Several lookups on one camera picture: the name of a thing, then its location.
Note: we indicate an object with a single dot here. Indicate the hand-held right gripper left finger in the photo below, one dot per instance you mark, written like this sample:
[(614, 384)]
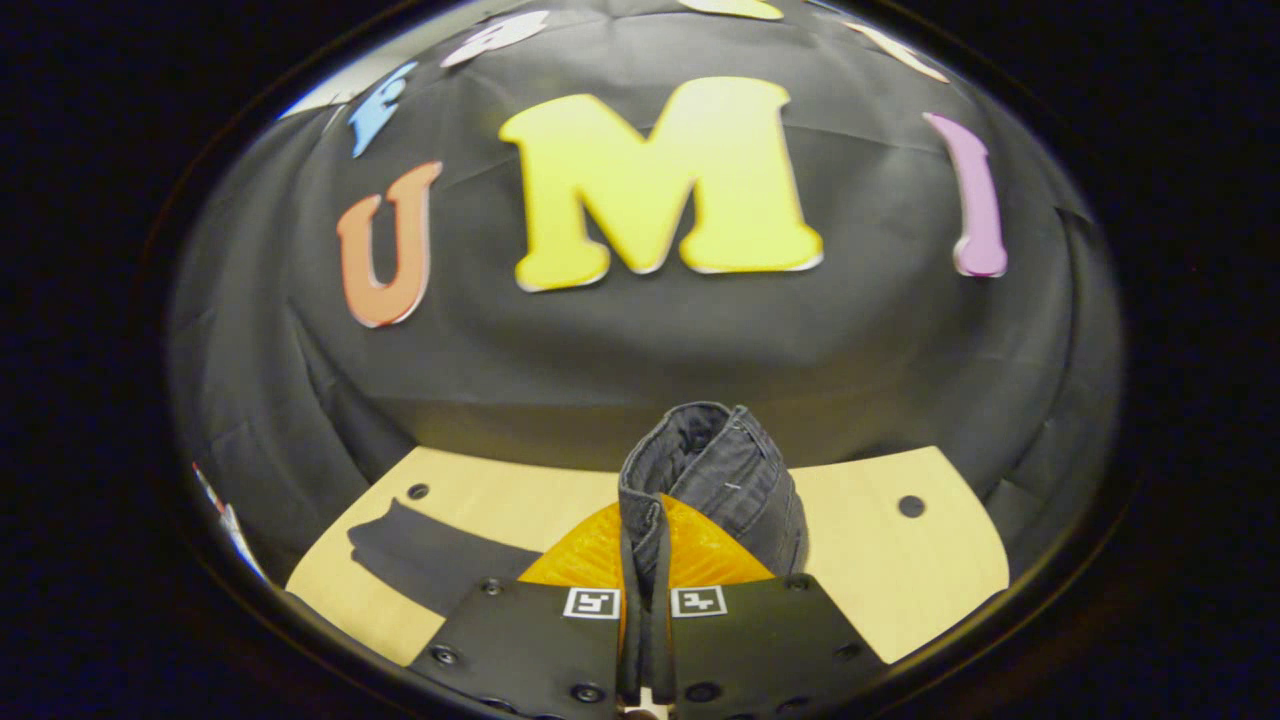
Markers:
[(520, 640)]

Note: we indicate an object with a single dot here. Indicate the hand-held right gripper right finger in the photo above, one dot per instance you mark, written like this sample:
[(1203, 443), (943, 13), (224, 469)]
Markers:
[(770, 630)]

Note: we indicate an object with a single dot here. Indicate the black jeans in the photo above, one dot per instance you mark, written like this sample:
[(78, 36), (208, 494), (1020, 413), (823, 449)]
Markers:
[(720, 470)]

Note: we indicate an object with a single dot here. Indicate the white printed board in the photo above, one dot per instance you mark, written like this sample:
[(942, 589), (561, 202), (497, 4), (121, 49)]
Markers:
[(232, 530)]

